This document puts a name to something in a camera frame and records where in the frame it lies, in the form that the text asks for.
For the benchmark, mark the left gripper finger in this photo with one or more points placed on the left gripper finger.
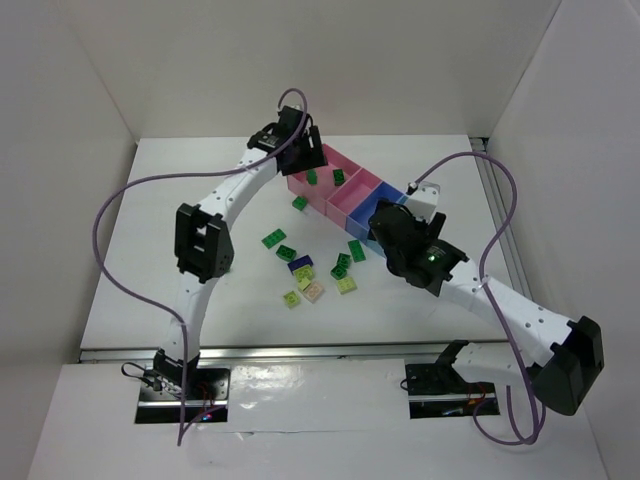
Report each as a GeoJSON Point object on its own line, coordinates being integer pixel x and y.
{"type": "Point", "coordinates": [292, 161]}
{"type": "Point", "coordinates": [318, 158]}

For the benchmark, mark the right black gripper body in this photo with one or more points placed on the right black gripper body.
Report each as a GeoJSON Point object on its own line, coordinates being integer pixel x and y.
{"type": "Point", "coordinates": [382, 220]}

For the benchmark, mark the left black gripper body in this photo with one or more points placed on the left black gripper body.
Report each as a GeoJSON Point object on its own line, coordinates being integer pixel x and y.
{"type": "Point", "coordinates": [304, 156]}

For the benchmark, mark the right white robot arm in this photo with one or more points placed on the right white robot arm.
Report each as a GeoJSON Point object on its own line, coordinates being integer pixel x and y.
{"type": "Point", "coordinates": [564, 356]}

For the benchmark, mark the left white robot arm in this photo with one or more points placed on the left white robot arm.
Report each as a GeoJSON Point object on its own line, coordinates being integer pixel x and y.
{"type": "Point", "coordinates": [203, 244]}

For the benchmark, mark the large pink container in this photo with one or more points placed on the large pink container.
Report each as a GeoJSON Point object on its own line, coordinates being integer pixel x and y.
{"type": "Point", "coordinates": [318, 194]}

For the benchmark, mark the light blue container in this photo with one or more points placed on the light blue container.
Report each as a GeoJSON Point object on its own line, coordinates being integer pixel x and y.
{"type": "Point", "coordinates": [375, 245]}

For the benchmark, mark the green lego near container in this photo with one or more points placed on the green lego near container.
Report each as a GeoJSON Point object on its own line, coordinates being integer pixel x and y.
{"type": "Point", "coordinates": [300, 203]}

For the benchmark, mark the small pink container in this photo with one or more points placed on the small pink container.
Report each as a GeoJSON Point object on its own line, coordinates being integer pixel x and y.
{"type": "Point", "coordinates": [350, 195]}

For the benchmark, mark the long green lego right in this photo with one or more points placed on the long green lego right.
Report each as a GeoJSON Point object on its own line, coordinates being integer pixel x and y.
{"type": "Point", "coordinates": [356, 251]}

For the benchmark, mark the dark blue container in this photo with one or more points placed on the dark blue container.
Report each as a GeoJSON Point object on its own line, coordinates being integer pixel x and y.
{"type": "Point", "coordinates": [357, 223]}

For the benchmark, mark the lime lego brick right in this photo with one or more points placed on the lime lego brick right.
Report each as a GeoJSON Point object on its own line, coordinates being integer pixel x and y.
{"type": "Point", "coordinates": [346, 285]}

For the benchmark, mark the lime lego brick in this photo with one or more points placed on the lime lego brick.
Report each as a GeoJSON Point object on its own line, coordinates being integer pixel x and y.
{"type": "Point", "coordinates": [291, 299]}
{"type": "Point", "coordinates": [304, 272]}
{"type": "Point", "coordinates": [346, 285]}

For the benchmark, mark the green lego brick pair lower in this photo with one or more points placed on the green lego brick pair lower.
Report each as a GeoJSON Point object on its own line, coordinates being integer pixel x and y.
{"type": "Point", "coordinates": [338, 272]}

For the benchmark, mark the long green lego brick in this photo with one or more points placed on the long green lego brick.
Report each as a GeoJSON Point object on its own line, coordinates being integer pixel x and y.
{"type": "Point", "coordinates": [273, 238]}

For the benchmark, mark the dark blue lego brick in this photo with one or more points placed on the dark blue lego brick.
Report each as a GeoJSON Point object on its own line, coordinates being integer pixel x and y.
{"type": "Point", "coordinates": [300, 262]}

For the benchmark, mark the beige lego brick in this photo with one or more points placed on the beige lego brick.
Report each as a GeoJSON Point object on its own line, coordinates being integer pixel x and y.
{"type": "Point", "coordinates": [311, 290]}

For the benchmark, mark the lime lego brick upper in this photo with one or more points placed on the lime lego brick upper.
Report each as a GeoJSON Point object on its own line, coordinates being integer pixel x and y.
{"type": "Point", "coordinates": [304, 272]}

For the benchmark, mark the lime lego brick lower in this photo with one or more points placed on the lime lego brick lower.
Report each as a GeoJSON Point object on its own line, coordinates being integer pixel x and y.
{"type": "Point", "coordinates": [291, 299]}

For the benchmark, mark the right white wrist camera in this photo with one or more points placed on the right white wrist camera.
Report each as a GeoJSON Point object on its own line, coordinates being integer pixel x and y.
{"type": "Point", "coordinates": [422, 199]}

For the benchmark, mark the aluminium side rail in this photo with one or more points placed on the aluminium side rail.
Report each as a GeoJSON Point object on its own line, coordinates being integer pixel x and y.
{"type": "Point", "coordinates": [499, 209]}

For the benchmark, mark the aluminium front rail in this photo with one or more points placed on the aluminium front rail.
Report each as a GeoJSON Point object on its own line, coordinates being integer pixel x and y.
{"type": "Point", "coordinates": [275, 353]}

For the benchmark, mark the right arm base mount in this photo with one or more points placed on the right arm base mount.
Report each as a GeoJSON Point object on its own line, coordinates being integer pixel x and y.
{"type": "Point", "coordinates": [437, 391]}

